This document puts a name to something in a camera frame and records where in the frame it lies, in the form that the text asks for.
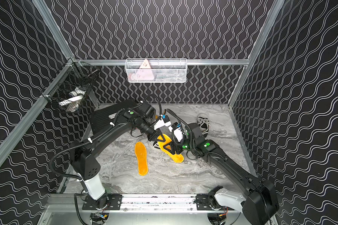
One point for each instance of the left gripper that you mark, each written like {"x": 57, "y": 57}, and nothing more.
{"x": 153, "y": 135}

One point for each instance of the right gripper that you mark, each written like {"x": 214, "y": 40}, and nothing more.
{"x": 173, "y": 144}

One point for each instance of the orange insole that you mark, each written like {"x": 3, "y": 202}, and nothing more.
{"x": 141, "y": 155}
{"x": 167, "y": 146}

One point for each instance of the black canvas sneaker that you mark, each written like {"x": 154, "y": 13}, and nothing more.
{"x": 155, "y": 145}
{"x": 203, "y": 123}

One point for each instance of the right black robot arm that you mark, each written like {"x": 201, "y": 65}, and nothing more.
{"x": 260, "y": 199}

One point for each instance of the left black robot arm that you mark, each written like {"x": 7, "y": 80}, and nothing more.
{"x": 83, "y": 155}

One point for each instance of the black plastic tool case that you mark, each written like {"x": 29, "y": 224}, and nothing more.
{"x": 100, "y": 119}

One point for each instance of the pink triangle card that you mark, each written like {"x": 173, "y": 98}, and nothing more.
{"x": 145, "y": 64}

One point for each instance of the white items in black basket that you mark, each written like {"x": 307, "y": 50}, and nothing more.
{"x": 72, "y": 104}

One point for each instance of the white wire wall basket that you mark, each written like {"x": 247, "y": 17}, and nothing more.
{"x": 163, "y": 70}

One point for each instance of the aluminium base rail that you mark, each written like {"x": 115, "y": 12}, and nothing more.
{"x": 158, "y": 203}

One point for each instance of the black wire wall basket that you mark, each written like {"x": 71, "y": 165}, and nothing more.
{"x": 81, "y": 75}

